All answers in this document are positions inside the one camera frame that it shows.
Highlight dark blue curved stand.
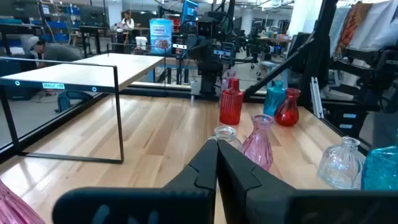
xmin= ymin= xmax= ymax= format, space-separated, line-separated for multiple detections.
xmin=55 ymin=90 xmax=94 ymax=113

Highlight black office chair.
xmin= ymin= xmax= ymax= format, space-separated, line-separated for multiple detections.
xmin=329 ymin=46 xmax=398 ymax=114

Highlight blue square cut-glass vase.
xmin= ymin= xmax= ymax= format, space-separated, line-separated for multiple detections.
xmin=360 ymin=144 xmax=398 ymax=191

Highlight clear round glass vase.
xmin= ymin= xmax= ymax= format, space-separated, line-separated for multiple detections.
xmin=208 ymin=126 xmax=243 ymax=152

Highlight white bucket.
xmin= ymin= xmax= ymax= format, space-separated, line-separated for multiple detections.
xmin=135 ymin=36 xmax=149 ymax=50

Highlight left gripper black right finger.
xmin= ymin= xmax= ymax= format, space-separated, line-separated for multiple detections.
xmin=216 ymin=139 xmax=398 ymax=224

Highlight pink ribbed carafe vase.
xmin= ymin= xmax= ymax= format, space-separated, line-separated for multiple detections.
xmin=0 ymin=179 xmax=47 ymax=224

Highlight blue lit monitor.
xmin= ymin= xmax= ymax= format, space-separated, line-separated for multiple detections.
xmin=181 ymin=0 xmax=200 ymax=26

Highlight blue diamond-cut bottle vase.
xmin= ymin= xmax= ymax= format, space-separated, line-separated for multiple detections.
xmin=263 ymin=80 xmax=287 ymax=118

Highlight red ribbed bottle vase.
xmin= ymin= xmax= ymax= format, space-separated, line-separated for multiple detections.
xmin=218 ymin=77 xmax=244 ymax=126

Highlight orange patterned hanging cloth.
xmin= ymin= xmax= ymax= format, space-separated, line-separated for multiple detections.
xmin=333 ymin=1 xmax=373 ymax=60

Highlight person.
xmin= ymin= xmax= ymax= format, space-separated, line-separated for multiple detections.
xmin=120 ymin=11 xmax=135 ymax=44
xmin=27 ymin=35 xmax=82 ymax=68

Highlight clear squat ribbed vase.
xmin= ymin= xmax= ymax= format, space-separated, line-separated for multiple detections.
xmin=317 ymin=136 xmax=367 ymax=190

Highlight black workbench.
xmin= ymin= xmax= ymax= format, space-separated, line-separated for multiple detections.
xmin=0 ymin=22 xmax=43 ymax=57

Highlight blue storage bins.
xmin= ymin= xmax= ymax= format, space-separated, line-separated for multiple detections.
xmin=40 ymin=20 xmax=74 ymax=44

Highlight wooden shelf black metal frame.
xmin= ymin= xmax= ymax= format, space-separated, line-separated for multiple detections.
xmin=0 ymin=52 xmax=165 ymax=164

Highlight red bulbous glass vase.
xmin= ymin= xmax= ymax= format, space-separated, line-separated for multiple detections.
xmin=274 ymin=87 xmax=302 ymax=128

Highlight pink diamond-pattern carafe vase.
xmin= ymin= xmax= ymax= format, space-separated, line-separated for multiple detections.
xmin=241 ymin=114 xmax=275 ymax=172

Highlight pink ribbed bottle vase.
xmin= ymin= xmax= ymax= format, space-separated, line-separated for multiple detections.
xmin=220 ymin=68 xmax=238 ymax=94

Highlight silver aluminium bracket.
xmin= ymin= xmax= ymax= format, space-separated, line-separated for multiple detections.
xmin=310 ymin=77 xmax=325 ymax=119

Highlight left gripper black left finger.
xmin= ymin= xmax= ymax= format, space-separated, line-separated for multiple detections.
xmin=52 ymin=139 xmax=218 ymax=224

